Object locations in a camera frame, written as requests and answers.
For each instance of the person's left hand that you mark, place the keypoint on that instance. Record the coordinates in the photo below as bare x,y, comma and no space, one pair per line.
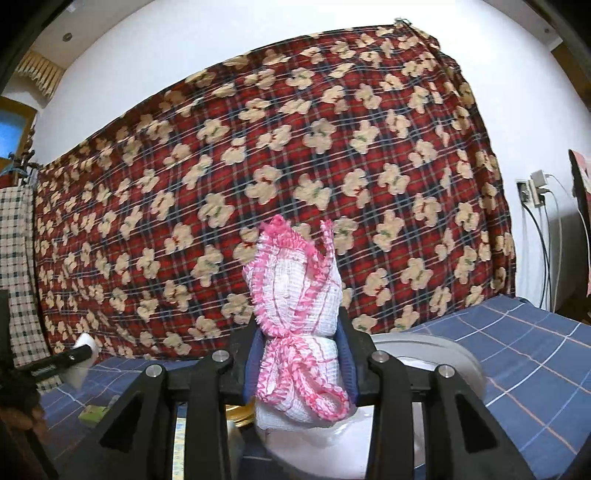
21,401

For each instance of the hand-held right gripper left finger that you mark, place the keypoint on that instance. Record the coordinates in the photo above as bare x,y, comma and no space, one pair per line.
251,364

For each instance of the wooden framed window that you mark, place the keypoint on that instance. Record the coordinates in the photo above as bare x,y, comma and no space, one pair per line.
14,127

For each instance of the blue plaid bed sheet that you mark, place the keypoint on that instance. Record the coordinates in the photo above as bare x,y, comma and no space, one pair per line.
508,350

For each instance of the jar with amber lid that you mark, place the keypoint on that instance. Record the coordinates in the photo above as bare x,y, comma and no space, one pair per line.
240,413

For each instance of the small green packet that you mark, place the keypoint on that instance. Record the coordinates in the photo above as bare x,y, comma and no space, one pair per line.
93,414

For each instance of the pink and white frilled cloth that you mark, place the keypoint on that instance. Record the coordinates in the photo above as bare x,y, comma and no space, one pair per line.
295,300

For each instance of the beige checkered cloth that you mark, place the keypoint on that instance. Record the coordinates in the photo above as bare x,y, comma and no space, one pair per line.
18,277

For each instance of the red plaid bear-print blanket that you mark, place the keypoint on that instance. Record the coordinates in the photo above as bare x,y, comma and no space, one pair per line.
277,161

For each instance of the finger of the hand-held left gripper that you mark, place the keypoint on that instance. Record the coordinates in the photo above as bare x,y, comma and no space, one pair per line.
55,362

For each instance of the beige fringed hanging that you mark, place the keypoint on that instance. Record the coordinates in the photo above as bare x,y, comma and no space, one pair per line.
41,71

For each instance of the wall socket with chargers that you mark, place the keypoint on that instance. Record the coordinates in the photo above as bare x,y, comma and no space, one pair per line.
539,187

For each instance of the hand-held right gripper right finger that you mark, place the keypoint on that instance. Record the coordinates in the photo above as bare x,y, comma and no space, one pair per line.
347,364

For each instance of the silver metal basin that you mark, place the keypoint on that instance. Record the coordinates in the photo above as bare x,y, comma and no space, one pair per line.
429,346

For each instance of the wooden door frame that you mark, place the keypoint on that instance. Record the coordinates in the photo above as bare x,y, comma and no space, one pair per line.
572,64

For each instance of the small white cloth piece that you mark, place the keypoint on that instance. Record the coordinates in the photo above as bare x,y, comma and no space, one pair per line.
85,369

